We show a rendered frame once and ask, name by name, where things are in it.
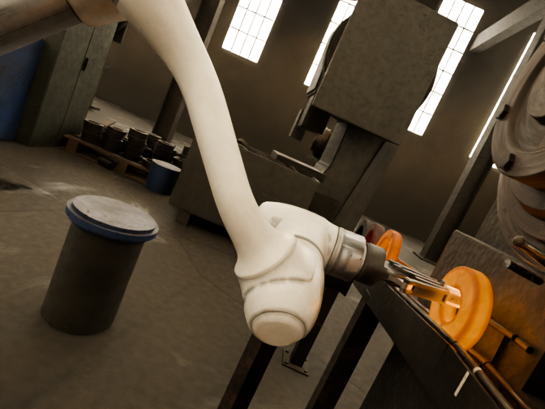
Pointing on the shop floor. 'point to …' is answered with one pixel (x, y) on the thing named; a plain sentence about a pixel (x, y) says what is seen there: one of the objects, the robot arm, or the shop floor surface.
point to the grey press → (368, 99)
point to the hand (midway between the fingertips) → (461, 299)
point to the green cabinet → (64, 84)
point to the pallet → (123, 148)
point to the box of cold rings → (188, 180)
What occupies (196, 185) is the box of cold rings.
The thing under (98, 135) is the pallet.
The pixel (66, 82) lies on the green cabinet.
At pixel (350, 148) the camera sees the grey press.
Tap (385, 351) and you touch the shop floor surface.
